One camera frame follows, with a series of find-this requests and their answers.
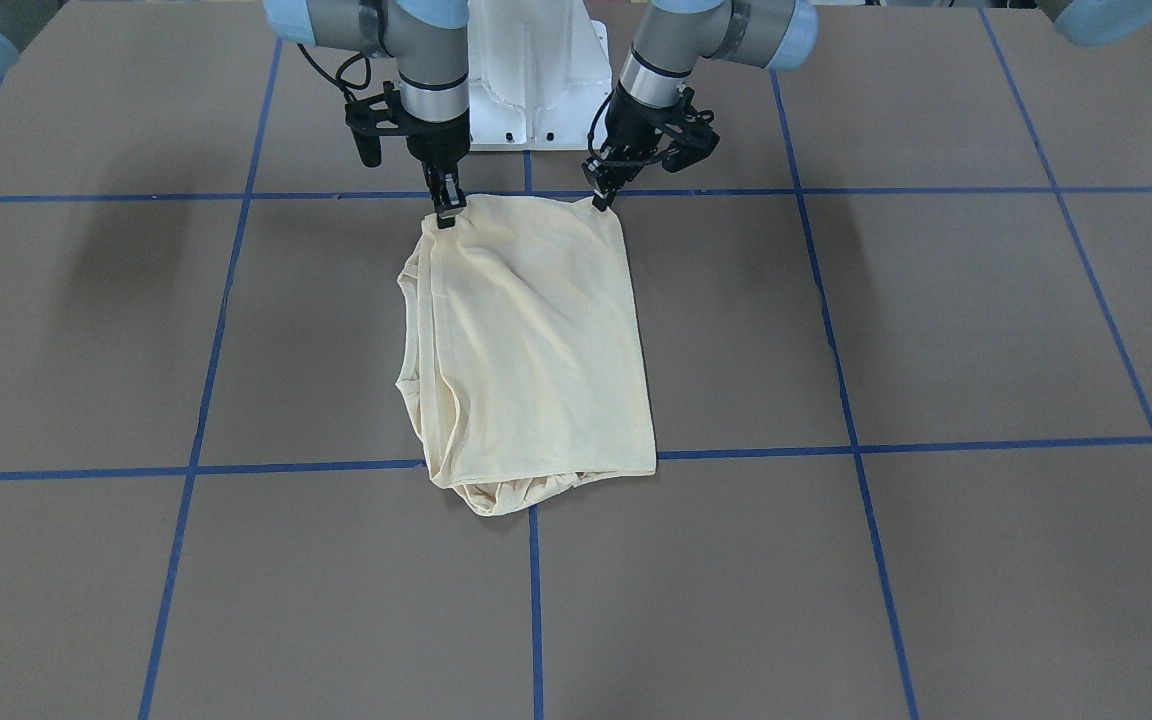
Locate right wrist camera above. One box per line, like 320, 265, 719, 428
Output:
344, 79, 404, 168

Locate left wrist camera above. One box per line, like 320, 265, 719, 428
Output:
657, 86, 721, 174

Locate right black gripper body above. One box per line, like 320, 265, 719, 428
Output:
407, 111, 471, 194

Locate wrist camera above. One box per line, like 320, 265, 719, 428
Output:
657, 86, 721, 174
344, 79, 404, 168

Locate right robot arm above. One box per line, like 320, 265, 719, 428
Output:
0, 1, 471, 229

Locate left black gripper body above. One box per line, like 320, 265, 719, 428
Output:
582, 85, 685, 188

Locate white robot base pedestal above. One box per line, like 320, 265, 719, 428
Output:
456, 1, 613, 152

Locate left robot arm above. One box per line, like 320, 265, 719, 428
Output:
584, 1, 1152, 210

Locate beige printed t-shirt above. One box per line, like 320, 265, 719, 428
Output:
396, 194, 657, 518

